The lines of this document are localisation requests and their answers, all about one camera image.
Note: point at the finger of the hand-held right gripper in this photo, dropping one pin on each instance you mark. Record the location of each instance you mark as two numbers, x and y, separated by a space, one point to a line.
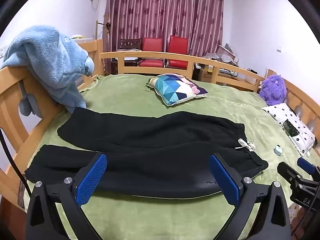
307 165
287 170

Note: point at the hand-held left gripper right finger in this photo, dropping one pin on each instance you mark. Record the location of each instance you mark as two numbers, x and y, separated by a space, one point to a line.
225 180

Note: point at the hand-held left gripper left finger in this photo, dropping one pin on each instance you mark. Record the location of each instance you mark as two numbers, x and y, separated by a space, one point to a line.
91 177

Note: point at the black pants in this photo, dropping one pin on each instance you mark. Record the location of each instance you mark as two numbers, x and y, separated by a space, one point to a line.
150 140

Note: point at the small light blue device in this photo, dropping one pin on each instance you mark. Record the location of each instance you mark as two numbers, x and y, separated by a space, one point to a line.
278 150

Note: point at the white black-dotted pillow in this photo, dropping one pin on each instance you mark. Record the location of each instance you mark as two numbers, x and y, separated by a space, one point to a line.
280 113

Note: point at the green blanket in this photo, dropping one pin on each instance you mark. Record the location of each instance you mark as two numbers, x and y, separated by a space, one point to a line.
200 120

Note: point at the purple plush toy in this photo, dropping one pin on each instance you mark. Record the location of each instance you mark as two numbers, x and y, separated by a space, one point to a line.
272 90

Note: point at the geometric print pillow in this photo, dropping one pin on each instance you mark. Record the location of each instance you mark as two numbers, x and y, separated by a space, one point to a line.
172 87

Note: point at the cardboard box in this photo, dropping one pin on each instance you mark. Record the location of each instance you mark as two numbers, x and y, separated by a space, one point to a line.
205 74

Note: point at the pile of cardboard sheets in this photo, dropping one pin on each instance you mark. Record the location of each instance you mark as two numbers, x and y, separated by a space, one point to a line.
222 53

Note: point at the dark wooden chair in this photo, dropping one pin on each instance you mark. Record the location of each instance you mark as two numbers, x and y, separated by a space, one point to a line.
130 44

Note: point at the red chair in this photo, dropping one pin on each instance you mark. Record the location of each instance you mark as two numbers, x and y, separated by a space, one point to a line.
178 45
152 45

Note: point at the wooden coat rack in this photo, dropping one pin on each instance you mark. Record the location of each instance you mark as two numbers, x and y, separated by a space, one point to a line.
97 30

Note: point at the maroon striped curtain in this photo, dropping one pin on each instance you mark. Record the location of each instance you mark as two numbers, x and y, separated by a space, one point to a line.
162 10

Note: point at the wooden bed frame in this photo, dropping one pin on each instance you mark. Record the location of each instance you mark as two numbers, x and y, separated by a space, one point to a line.
15 100

